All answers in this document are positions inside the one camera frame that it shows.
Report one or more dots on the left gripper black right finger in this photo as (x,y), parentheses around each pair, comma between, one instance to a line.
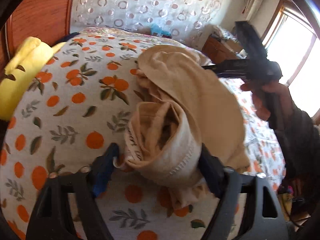
(262,218)

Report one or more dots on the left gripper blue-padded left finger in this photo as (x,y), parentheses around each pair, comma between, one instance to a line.
(51,217)

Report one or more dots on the beige garment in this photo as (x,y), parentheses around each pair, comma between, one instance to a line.
(186,108)

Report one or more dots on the dark sleeve right forearm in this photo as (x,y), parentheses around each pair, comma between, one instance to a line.
(301,138)

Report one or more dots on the person's right hand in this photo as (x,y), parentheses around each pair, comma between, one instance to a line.
(264,95)

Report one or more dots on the bright window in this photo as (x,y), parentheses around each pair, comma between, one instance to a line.
(291,41)

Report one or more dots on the wooden sideboard cabinet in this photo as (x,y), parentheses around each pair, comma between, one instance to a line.
(219,50)

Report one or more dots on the orange fruit print bedsheet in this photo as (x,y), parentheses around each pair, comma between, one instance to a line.
(79,103)

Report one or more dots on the circle patterned curtain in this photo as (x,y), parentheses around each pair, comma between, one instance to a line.
(183,20)

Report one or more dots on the blue tissue box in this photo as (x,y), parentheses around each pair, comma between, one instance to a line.
(156,30)

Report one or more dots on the yellow Pikachu plush toy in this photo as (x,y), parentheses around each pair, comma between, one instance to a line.
(29,59)

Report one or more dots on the floral pink quilt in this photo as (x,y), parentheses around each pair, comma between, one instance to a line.
(126,35)

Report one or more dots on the red-brown wooden wardrobe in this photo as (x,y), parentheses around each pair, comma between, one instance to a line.
(48,20)

